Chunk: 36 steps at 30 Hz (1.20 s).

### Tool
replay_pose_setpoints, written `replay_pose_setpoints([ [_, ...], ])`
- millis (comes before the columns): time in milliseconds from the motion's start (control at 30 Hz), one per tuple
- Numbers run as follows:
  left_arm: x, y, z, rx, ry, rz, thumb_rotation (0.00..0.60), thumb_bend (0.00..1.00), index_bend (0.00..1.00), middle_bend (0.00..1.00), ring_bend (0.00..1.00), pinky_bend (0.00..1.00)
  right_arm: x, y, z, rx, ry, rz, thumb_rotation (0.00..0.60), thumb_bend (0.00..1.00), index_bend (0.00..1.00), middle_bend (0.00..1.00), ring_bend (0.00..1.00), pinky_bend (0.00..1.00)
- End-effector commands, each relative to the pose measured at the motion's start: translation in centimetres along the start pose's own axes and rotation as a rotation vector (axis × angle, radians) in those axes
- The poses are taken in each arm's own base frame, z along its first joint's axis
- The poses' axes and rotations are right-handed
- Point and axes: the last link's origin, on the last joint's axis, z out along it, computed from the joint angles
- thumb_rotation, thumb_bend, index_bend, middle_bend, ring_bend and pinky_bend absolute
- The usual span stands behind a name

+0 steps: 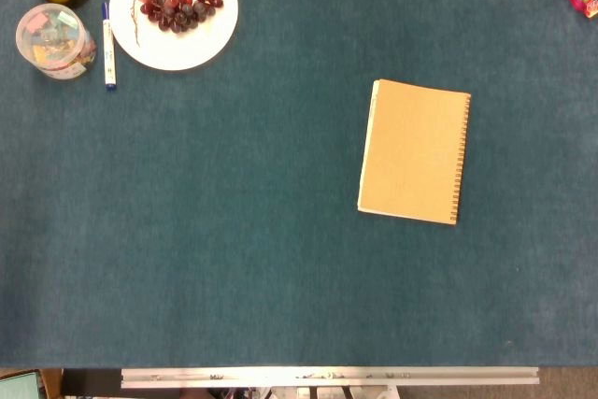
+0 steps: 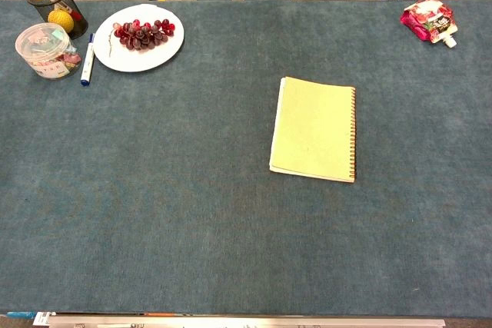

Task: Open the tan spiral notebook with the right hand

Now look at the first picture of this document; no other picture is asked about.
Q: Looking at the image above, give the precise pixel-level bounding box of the white round plate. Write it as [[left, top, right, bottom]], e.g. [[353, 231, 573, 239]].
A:
[[108, 0, 239, 72]]

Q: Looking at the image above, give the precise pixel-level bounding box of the white marker blue cap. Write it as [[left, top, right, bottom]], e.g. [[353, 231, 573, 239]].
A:
[[101, 1, 117, 93]]

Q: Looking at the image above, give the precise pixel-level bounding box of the aluminium profile rail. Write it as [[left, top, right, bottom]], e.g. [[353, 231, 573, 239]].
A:
[[120, 365, 541, 390]]

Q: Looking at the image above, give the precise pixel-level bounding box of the red grape bunch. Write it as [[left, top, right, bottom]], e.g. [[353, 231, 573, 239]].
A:
[[131, 0, 225, 48]]

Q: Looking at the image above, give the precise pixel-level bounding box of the clear jar of clips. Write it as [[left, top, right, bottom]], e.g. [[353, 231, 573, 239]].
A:
[[15, 3, 98, 81]]

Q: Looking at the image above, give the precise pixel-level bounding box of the blue felt table cloth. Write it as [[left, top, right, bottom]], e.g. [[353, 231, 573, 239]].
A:
[[0, 0, 598, 368]]

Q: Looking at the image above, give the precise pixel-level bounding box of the brown kraft spiral notebook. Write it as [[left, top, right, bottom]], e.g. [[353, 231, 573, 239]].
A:
[[357, 78, 472, 226]]

